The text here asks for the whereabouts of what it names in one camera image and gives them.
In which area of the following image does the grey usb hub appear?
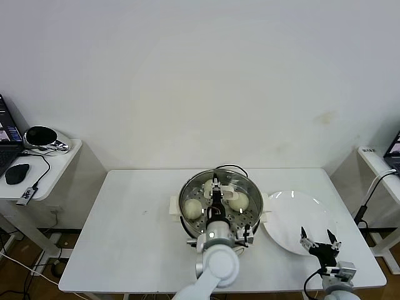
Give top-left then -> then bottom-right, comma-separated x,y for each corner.
15,186 -> 39,206

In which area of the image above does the black cooker power cord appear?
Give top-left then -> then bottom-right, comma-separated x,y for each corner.
214,164 -> 248,176

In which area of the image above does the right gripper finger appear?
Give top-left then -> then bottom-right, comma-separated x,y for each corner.
299,226 -> 319,250
327,229 -> 342,250

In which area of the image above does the glass lid with cream handle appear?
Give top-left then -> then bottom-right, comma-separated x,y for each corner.
179,169 -> 263,234

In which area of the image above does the white round plate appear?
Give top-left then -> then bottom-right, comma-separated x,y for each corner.
261,190 -> 338,256

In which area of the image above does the black usb cable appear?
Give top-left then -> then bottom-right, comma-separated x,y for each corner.
19,149 -> 51,190

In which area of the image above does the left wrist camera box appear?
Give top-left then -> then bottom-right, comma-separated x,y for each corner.
236,226 -> 254,246

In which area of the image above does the black laptop with lit screen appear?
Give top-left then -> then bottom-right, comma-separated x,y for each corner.
0,93 -> 24,178

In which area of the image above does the white side table with mouse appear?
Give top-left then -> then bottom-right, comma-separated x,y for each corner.
0,138 -> 108,262

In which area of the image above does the dark round floor object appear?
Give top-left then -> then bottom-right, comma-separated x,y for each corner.
51,261 -> 66,278

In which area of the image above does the stainless steel steamer basket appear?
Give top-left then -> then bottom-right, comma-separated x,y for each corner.
168,169 -> 271,238

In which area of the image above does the white floor cable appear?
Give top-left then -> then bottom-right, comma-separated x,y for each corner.
0,252 -> 60,287

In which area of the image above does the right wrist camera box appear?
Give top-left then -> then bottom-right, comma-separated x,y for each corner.
324,261 -> 357,284

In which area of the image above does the black power adapter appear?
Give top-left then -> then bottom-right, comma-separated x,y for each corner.
352,204 -> 369,226

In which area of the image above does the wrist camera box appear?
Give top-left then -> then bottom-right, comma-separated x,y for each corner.
236,226 -> 254,246
324,261 -> 357,284

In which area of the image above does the chrome dome device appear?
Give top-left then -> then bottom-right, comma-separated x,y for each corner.
22,125 -> 74,154

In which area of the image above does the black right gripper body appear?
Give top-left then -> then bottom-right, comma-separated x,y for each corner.
308,242 -> 340,269

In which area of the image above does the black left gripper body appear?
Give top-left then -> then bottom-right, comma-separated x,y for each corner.
207,197 -> 228,221

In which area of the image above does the black computer mouse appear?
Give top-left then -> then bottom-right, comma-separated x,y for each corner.
4,162 -> 30,185

